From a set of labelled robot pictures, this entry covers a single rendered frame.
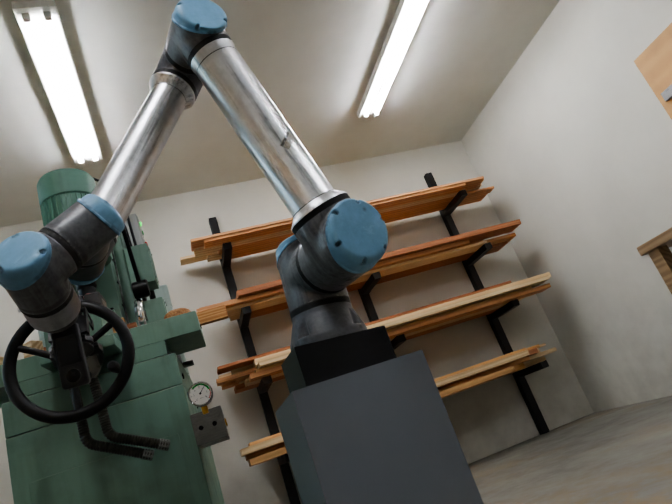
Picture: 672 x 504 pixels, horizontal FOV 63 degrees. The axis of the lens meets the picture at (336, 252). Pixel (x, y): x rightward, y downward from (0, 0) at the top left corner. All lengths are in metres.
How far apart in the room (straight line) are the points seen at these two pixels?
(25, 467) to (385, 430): 0.91
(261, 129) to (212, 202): 3.41
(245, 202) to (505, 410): 2.68
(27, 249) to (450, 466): 0.87
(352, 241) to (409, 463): 0.46
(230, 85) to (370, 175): 3.78
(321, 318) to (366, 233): 0.23
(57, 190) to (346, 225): 1.08
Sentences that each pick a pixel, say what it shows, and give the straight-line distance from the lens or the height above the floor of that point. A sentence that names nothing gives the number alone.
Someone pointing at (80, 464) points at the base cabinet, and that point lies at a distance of 1.59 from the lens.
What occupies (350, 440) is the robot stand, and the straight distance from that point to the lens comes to 1.13.
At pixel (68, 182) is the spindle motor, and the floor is 1.45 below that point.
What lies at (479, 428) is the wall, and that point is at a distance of 4.54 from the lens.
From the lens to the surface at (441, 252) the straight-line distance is 4.33.
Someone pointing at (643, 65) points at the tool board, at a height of 1.88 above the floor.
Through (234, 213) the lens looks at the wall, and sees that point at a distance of 4.57.
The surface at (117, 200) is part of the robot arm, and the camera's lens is 1.21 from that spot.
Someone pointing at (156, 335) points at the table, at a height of 0.86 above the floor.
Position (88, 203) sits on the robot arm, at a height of 0.94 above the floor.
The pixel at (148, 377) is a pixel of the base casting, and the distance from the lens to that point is 1.58.
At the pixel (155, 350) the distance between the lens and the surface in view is 1.59.
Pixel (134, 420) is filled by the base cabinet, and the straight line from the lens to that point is 1.56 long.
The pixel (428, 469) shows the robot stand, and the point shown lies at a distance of 1.18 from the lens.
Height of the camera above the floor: 0.42
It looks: 19 degrees up
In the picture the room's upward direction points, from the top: 20 degrees counter-clockwise
